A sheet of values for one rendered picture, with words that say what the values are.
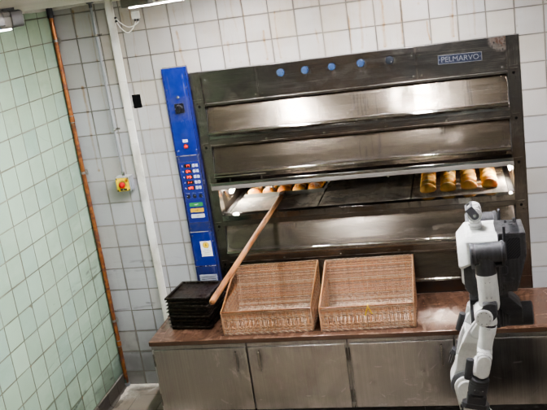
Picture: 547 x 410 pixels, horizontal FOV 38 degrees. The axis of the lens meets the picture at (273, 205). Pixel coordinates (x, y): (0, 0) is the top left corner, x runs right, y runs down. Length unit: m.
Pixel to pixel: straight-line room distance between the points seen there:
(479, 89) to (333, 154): 0.93
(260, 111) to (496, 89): 1.39
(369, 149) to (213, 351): 1.53
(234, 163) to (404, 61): 1.21
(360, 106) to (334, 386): 1.65
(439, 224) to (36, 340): 2.46
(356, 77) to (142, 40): 1.33
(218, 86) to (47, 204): 1.25
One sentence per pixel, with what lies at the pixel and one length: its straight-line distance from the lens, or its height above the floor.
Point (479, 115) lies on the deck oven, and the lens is 4.82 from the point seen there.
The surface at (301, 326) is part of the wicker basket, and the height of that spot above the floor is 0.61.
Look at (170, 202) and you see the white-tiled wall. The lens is 5.23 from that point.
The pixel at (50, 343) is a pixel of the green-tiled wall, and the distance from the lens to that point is 4.95.
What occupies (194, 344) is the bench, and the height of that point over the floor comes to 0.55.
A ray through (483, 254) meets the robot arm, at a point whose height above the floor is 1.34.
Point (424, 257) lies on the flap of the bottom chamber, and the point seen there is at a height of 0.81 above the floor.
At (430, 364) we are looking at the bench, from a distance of 4.73.
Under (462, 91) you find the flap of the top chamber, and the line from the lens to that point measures 4.80.
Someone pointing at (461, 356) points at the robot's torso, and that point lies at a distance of 3.97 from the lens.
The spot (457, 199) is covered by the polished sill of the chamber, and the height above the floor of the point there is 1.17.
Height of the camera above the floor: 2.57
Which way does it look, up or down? 15 degrees down
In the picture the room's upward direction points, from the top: 8 degrees counter-clockwise
